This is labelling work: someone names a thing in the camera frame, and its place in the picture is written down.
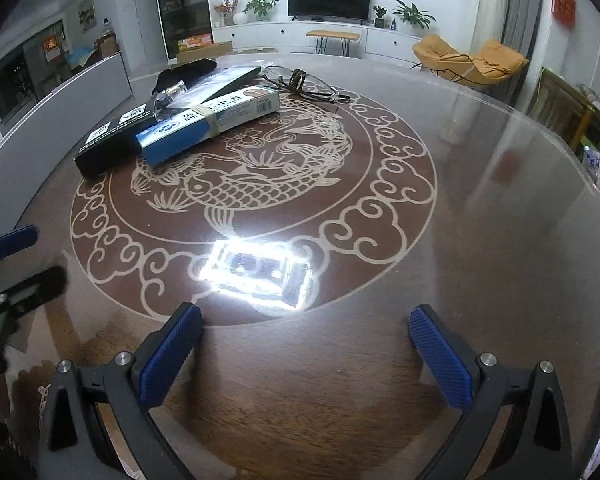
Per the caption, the black printed box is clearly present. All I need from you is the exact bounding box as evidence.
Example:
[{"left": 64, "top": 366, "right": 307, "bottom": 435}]
[{"left": 74, "top": 101, "right": 158, "bottom": 180}]

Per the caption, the clear plastic packet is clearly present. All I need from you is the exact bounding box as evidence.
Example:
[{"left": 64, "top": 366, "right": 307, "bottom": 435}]
[{"left": 151, "top": 65, "right": 261, "bottom": 112}]

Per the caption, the black fluffy scrunchie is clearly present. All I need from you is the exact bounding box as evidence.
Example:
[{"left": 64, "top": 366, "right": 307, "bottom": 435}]
[{"left": 151, "top": 58, "right": 218, "bottom": 96}]

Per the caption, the blue white box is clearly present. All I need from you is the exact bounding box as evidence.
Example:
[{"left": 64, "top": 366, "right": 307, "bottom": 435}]
[{"left": 136, "top": 86, "right": 280, "bottom": 167}]

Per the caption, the dark glass display cabinet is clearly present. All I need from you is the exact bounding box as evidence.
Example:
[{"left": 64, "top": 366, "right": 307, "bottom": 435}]
[{"left": 157, "top": 0, "right": 212, "bottom": 60}]

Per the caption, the red flower vase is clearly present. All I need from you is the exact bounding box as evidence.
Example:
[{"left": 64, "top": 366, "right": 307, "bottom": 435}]
[{"left": 213, "top": 0, "right": 240, "bottom": 26}]

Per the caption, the wooden side table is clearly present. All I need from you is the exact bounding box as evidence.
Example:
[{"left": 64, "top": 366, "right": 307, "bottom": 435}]
[{"left": 527, "top": 67, "right": 600, "bottom": 158}]

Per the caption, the green potted plant left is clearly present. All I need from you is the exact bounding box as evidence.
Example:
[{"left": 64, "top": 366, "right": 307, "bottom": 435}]
[{"left": 245, "top": 0, "right": 278, "bottom": 21}]

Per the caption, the green potted plant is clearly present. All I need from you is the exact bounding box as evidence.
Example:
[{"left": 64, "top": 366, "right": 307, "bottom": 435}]
[
  {"left": 392, "top": 0, "right": 436, "bottom": 37},
  {"left": 245, "top": 0, "right": 278, "bottom": 21}
]

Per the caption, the orange lounge chair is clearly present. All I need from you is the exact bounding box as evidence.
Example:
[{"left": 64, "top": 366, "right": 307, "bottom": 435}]
[{"left": 413, "top": 35, "right": 529, "bottom": 88}]

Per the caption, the small wooden bench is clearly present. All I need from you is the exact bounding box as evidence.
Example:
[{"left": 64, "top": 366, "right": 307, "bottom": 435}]
[{"left": 305, "top": 29, "right": 362, "bottom": 58}]

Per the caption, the white tv cabinet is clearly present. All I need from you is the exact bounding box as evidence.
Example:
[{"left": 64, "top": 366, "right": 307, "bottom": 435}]
[{"left": 212, "top": 21, "right": 419, "bottom": 64}]

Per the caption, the green potted plant right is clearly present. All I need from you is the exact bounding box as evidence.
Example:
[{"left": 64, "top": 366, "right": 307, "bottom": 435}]
[{"left": 392, "top": 0, "right": 436, "bottom": 37}]

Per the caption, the red wall hanging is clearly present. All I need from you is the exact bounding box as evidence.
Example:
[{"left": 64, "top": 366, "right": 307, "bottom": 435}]
[{"left": 552, "top": 0, "right": 577, "bottom": 29}]

